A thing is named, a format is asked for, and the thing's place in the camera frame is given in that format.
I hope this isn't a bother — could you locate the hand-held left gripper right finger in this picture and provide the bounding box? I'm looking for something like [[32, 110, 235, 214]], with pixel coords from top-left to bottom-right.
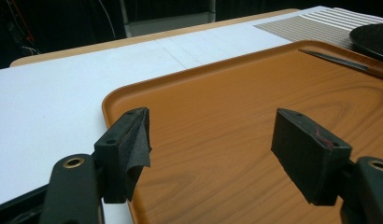
[[271, 107, 353, 207]]

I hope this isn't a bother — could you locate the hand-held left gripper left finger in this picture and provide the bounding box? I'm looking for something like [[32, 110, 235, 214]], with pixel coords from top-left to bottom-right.
[[93, 106, 152, 204]]

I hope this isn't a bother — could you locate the brown wooden tray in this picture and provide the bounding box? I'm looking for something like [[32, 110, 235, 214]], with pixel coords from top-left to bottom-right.
[[101, 39, 383, 224]]

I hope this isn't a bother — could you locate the wooden-handled knife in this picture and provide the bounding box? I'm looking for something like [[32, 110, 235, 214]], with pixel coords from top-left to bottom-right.
[[298, 48, 383, 80]]

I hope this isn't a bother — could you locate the dark grey round plate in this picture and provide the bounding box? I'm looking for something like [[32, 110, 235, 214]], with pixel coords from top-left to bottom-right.
[[348, 22, 383, 63]]

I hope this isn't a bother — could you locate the wooden table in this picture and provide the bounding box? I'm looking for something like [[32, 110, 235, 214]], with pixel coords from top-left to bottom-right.
[[9, 7, 301, 68]]

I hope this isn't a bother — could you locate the striped placemat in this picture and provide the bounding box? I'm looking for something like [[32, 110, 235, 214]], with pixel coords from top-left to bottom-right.
[[254, 7, 383, 50]]

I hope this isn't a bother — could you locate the tangle of cables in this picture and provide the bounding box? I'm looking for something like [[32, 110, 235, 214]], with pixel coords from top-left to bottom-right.
[[6, 0, 118, 57]]

